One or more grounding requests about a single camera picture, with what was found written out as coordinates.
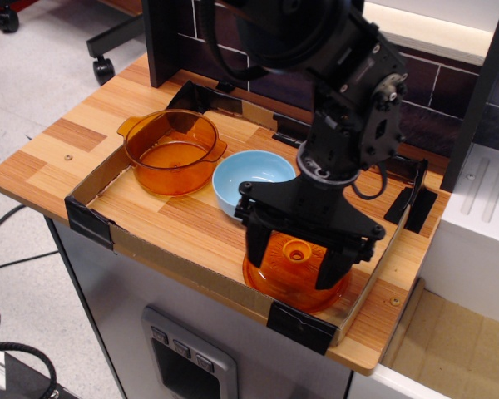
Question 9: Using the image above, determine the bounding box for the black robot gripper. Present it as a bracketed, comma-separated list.
[235, 143, 385, 290]

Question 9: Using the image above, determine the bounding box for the orange transparent pot lid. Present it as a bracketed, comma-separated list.
[242, 233, 351, 313]

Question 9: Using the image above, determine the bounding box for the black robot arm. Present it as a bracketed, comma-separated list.
[225, 1, 407, 290]

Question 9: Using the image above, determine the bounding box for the orange transparent glass pot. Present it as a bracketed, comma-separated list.
[117, 109, 227, 196]

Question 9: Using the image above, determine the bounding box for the cardboard fence with black tape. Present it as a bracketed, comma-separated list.
[64, 81, 438, 357]

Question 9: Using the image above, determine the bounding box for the light blue ceramic bowl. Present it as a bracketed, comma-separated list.
[212, 150, 296, 220]

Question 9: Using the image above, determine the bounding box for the grey appliance control panel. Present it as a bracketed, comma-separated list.
[141, 307, 239, 399]

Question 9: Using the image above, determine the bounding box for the white cabinet with grooves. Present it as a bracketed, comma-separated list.
[420, 145, 499, 322]

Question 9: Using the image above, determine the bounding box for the black rolling chair base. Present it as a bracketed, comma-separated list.
[86, 14, 144, 86]

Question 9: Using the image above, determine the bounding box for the black cable on floor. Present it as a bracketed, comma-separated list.
[0, 203, 59, 275]

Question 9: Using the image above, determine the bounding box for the black metal shelf post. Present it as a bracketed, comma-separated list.
[440, 20, 499, 193]

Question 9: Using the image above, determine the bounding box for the black braided cable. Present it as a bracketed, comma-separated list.
[0, 290, 58, 398]

